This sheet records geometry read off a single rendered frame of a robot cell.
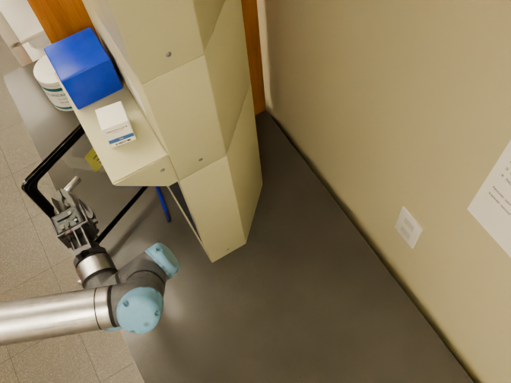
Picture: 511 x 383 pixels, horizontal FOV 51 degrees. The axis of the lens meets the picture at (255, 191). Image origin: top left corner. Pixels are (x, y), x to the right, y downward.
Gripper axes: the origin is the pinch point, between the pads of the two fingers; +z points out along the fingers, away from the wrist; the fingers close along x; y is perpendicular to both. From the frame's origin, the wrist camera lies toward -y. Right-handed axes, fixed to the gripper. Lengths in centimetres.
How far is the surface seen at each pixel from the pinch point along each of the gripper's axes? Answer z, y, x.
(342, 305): -48, -34, -48
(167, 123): -19.2, 31.7, -25.3
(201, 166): -19.2, 14.2, -28.9
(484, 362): -78, -28, -67
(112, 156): -13.6, 23.0, -14.5
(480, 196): -55, 21, -67
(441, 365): -73, -34, -60
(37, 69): 61, -19, -6
